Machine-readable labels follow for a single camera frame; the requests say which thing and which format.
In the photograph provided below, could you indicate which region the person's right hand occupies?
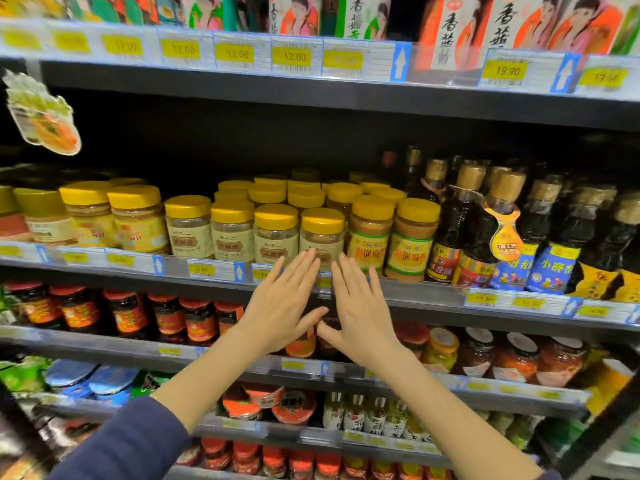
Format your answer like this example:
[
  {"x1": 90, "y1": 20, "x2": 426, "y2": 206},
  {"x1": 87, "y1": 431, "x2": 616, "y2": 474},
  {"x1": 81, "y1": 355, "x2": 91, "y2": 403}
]
[{"x1": 316, "y1": 253, "x2": 402, "y2": 368}]

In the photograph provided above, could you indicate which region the red sauce jar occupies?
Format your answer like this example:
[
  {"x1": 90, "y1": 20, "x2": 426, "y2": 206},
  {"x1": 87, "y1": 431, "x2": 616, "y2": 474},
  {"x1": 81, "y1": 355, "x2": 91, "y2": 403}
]
[{"x1": 394, "y1": 321, "x2": 432, "y2": 360}]

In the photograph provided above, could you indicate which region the red-label yellow-lid jar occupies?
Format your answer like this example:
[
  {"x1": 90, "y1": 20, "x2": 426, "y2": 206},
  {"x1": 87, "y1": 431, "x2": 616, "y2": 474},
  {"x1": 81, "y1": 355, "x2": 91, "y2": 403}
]
[{"x1": 0, "y1": 186, "x2": 33, "y2": 243}]

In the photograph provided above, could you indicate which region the white-lid dark chili jar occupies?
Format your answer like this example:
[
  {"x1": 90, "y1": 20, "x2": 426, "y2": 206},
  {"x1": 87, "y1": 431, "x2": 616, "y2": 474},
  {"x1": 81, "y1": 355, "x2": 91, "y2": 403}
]
[{"x1": 455, "y1": 327, "x2": 497, "y2": 379}]

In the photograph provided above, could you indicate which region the yellow-label peanut butter jar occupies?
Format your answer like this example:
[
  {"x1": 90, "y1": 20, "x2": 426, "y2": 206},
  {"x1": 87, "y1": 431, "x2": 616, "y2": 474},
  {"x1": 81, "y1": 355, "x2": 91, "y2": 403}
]
[
  {"x1": 107, "y1": 185, "x2": 172, "y2": 254},
  {"x1": 59, "y1": 181, "x2": 120, "y2": 248}
]

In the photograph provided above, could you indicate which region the white-label yellow-lid jar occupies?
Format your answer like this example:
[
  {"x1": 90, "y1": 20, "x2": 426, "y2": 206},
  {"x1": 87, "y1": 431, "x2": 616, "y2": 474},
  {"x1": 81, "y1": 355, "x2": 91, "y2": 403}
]
[{"x1": 13, "y1": 188, "x2": 78, "y2": 246}]

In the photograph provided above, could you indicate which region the orange sauce jar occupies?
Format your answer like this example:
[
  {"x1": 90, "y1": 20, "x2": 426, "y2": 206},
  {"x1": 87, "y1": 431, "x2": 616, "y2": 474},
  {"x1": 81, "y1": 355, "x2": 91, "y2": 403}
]
[{"x1": 285, "y1": 326, "x2": 318, "y2": 359}]

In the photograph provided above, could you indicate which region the yellow-green pickle jar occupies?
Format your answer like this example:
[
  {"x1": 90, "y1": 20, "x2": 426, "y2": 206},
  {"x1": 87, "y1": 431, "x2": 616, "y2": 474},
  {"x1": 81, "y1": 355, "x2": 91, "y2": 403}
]
[{"x1": 421, "y1": 327, "x2": 461, "y2": 374}]

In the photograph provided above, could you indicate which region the row of red-lid chili jars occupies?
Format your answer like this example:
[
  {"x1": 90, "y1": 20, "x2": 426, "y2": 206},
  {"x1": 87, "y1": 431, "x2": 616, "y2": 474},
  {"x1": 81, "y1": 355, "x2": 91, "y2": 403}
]
[{"x1": 0, "y1": 281, "x2": 247, "y2": 346}]

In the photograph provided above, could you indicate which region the black shelf upright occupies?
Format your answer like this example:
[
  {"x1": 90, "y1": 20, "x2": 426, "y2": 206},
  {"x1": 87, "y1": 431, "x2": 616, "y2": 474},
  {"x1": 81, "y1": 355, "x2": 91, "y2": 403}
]
[{"x1": 557, "y1": 367, "x2": 640, "y2": 480}]

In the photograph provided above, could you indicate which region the hanging promotional shelf tag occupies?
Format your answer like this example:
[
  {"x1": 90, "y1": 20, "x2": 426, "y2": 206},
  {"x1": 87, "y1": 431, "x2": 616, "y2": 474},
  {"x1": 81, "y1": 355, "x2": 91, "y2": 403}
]
[{"x1": 1, "y1": 70, "x2": 83, "y2": 157}]

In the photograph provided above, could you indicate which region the row of small red-lid jars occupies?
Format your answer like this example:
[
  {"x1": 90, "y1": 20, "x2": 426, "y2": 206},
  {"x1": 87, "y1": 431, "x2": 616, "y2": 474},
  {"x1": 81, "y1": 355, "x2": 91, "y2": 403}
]
[{"x1": 175, "y1": 437, "x2": 453, "y2": 480}]

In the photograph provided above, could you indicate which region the person's right forearm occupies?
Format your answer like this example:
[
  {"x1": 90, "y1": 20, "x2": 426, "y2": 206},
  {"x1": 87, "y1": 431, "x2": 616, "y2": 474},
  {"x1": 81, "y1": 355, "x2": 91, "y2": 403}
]
[{"x1": 385, "y1": 345, "x2": 543, "y2": 480}]

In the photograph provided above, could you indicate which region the row of dark oil bottles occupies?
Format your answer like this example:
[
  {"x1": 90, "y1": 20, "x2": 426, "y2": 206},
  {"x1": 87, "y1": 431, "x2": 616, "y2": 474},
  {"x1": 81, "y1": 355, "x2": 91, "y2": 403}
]
[{"x1": 380, "y1": 146, "x2": 640, "y2": 304}]

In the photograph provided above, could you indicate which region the red-lid sauce tub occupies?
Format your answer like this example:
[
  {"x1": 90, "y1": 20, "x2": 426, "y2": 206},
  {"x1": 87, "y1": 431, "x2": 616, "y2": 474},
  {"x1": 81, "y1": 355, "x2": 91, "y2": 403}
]
[
  {"x1": 221, "y1": 382, "x2": 286, "y2": 422},
  {"x1": 272, "y1": 390, "x2": 318, "y2": 426}
]

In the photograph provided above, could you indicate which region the person's left forearm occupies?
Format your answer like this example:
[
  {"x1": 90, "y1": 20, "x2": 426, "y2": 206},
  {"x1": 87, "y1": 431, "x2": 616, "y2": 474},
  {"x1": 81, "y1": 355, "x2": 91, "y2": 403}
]
[{"x1": 152, "y1": 330, "x2": 261, "y2": 433}]

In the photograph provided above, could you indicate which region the dark green food packet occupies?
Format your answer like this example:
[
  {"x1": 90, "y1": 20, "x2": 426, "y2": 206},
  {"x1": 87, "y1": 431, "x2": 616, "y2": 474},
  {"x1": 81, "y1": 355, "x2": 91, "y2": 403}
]
[{"x1": 131, "y1": 371, "x2": 173, "y2": 398}]

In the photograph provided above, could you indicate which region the row of colourful food packets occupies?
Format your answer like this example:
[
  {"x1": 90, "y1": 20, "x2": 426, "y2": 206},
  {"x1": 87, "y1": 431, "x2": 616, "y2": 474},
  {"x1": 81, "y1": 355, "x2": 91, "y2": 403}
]
[{"x1": 0, "y1": 0, "x2": 393, "y2": 41}]

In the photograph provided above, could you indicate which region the row of orange white packages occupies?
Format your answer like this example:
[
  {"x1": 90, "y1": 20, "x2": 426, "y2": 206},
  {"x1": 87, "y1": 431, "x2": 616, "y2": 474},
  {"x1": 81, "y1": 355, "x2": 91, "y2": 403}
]
[{"x1": 414, "y1": 0, "x2": 640, "y2": 71}]

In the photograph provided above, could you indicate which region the brown paste jar green label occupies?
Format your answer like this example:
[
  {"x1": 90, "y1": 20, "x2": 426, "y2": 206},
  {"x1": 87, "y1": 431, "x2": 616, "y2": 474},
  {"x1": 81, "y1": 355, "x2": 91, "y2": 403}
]
[
  {"x1": 346, "y1": 195, "x2": 396, "y2": 275},
  {"x1": 384, "y1": 198, "x2": 442, "y2": 283}
]

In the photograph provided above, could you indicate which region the group of green bottles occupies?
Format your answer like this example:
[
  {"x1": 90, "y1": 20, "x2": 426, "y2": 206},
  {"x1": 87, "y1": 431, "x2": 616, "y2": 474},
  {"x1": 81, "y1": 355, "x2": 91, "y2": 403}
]
[{"x1": 487, "y1": 411, "x2": 547, "y2": 451}]

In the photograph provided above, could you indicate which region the blue food packet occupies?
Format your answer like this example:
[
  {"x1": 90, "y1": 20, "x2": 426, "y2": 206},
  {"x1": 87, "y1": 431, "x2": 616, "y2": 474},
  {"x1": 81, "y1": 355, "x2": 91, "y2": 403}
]
[
  {"x1": 87, "y1": 365, "x2": 142, "y2": 406},
  {"x1": 44, "y1": 359, "x2": 98, "y2": 398}
]

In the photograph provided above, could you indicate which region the row of small clear bottles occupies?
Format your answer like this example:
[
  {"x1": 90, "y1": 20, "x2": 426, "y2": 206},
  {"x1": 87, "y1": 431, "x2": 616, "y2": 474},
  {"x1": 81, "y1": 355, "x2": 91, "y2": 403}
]
[{"x1": 321, "y1": 391, "x2": 437, "y2": 444}]

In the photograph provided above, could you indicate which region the white-lid orange chili jar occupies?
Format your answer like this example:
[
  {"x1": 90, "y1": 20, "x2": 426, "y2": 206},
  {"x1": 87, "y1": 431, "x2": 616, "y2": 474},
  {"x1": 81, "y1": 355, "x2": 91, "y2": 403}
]
[
  {"x1": 535, "y1": 336, "x2": 587, "y2": 388},
  {"x1": 491, "y1": 332, "x2": 540, "y2": 384}
]

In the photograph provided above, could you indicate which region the yellow food packet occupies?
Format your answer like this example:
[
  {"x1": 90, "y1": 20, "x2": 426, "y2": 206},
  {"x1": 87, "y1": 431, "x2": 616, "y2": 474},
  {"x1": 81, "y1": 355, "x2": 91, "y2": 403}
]
[{"x1": 584, "y1": 358, "x2": 636, "y2": 417}]

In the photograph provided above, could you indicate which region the person's left hand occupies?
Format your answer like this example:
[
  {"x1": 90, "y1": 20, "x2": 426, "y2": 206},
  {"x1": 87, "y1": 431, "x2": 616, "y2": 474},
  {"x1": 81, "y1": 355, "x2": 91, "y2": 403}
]
[{"x1": 235, "y1": 248, "x2": 330, "y2": 356}]

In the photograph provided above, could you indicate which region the dark metal shelf board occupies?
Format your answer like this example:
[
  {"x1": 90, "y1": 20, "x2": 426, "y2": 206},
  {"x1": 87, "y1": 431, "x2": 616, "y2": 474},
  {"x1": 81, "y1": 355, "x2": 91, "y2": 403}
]
[
  {"x1": 15, "y1": 392, "x2": 453, "y2": 469},
  {"x1": 0, "y1": 325, "x2": 594, "y2": 420},
  {"x1": 0, "y1": 17, "x2": 640, "y2": 133},
  {"x1": 0, "y1": 240, "x2": 640, "y2": 345}
]

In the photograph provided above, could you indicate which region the cluster of cream-label yellow-lid jars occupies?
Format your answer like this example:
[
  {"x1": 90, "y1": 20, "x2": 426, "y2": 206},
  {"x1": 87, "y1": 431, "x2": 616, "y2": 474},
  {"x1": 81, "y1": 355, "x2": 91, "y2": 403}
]
[{"x1": 164, "y1": 168, "x2": 366, "y2": 273}]

